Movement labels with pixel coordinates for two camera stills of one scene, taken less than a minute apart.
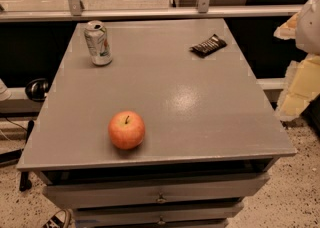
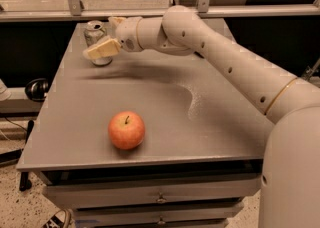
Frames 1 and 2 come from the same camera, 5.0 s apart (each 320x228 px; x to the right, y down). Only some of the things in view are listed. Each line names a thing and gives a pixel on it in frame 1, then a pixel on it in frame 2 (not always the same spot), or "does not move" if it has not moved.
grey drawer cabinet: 212,136 does not move
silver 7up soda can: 95,33 does not move
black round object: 36,89 does not move
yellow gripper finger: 288,29 -> 126,32
